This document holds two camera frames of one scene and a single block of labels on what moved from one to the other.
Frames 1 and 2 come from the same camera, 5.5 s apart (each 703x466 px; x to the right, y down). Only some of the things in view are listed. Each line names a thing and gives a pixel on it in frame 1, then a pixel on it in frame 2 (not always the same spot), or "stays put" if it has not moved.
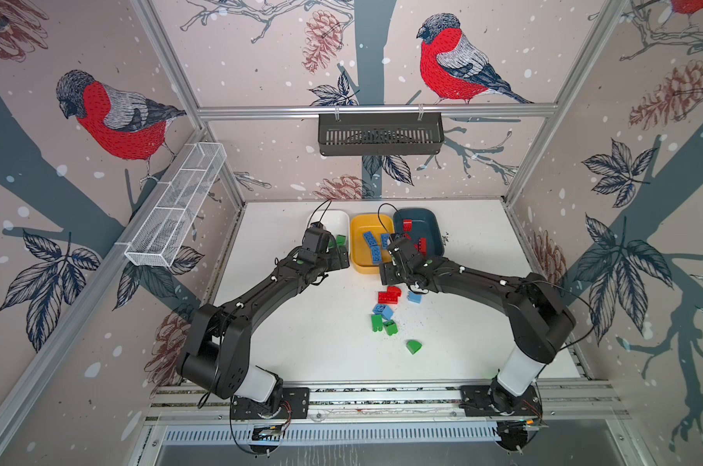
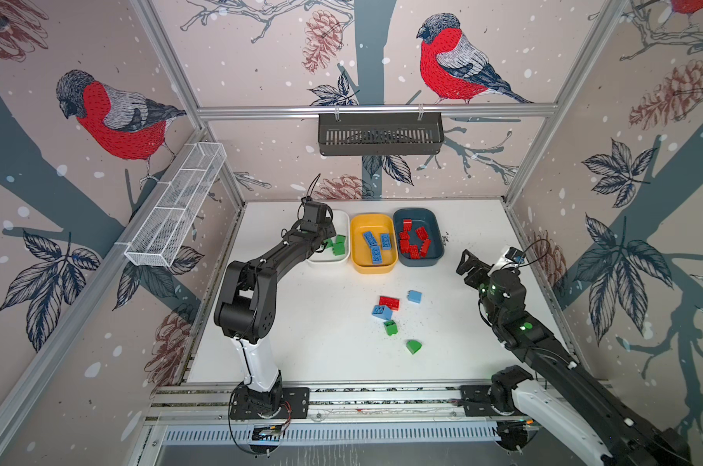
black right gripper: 386,270 -> 483,271
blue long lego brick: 369,238 stays put
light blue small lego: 412,296 stays put
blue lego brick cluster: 384,310 stays put
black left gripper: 336,263 -> 329,227
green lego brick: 414,346 stays put
